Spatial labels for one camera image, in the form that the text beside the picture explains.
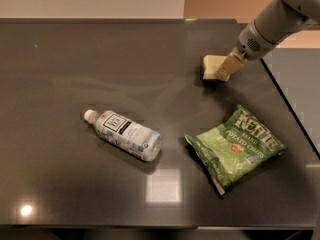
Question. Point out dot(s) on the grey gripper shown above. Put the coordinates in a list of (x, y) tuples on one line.
[(250, 44)]

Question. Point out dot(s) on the pale yellow sponge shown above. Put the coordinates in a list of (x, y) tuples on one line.
[(212, 65)]

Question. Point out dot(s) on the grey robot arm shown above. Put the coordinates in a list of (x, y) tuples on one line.
[(279, 20)]

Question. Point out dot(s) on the clear blue plastic water bottle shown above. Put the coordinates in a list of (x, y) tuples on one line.
[(130, 136)]

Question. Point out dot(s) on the grey side table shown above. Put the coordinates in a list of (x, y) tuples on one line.
[(297, 73)]

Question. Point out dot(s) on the green potato chips bag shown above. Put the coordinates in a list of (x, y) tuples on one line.
[(235, 148)]

